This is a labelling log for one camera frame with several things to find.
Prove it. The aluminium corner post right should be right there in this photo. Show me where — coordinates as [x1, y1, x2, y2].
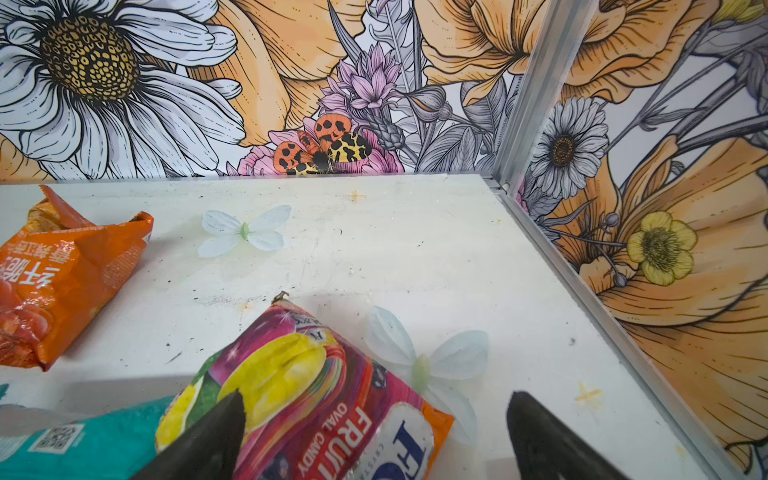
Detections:
[493, 1, 598, 197]

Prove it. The orange snack packet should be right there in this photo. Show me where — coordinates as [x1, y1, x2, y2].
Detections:
[1, 186, 154, 371]

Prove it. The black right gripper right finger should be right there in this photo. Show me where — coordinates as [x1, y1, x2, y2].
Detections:
[506, 391, 626, 480]

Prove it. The fruit oval candy packet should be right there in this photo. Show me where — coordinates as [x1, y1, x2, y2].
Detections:
[155, 298, 454, 479]

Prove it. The teal snack packet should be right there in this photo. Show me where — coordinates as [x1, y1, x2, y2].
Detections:
[1, 397, 172, 479]

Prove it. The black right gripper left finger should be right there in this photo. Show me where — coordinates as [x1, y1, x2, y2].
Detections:
[132, 391, 246, 480]

